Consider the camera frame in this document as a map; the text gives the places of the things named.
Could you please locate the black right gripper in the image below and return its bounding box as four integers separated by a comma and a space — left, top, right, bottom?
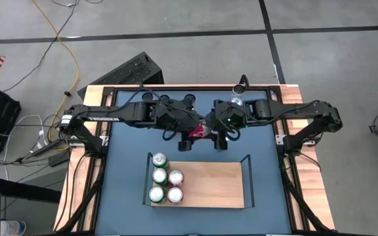
207, 100, 251, 134

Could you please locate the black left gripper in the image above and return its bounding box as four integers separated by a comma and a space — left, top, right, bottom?
156, 98, 206, 134

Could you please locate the red Coca-Cola can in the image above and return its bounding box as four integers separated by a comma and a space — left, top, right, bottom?
167, 186, 184, 205
188, 123, 213, 139
167, 169, 185, 188

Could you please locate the green Sprite soda can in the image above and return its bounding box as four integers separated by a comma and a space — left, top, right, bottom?
148, 185, 167, 205
151, 167, 169, 187
152, 151, 169, 170

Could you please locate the black perforated computer case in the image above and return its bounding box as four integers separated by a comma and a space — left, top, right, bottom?
77, 51, 164, 99

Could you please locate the black power brick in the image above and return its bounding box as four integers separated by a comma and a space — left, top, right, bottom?
47, 149, 71, 168

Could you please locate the black base beam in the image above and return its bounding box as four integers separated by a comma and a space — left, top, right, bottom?
0, 176, 62, 203

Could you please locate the black crate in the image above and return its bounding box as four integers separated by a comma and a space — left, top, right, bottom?
0, 84, 22, 155

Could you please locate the white blue object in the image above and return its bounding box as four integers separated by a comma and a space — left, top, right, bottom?
0, 220, 28, 236

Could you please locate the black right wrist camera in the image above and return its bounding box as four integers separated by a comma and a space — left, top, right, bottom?
214, 130, 228, 152

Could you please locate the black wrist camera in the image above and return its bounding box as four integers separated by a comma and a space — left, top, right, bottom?
178, 139, 194, 152
214, 130, 228, 152

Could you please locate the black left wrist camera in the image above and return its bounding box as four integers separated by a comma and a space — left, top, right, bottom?
178, 139, 194, 152

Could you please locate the black table frame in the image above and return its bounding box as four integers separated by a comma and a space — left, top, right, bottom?
100, 84, 295, 236

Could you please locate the black curved cable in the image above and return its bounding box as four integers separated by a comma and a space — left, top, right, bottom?
239, 74, 251, 90

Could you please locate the wooden shelf black metal frame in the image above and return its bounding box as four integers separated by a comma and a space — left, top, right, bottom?
142, 152, 255, 209

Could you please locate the black cable sleeve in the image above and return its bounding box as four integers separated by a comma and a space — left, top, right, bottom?
54, 153, 106, 234
279, 152, 330, 234

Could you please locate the yellow power cable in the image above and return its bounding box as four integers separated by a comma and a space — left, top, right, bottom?
31, 0, 80, 142

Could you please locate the white cable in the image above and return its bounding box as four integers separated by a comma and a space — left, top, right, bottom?
0, 114, 46, 149

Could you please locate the black floor cable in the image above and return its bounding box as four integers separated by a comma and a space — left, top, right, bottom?
2, 0, 78, 93

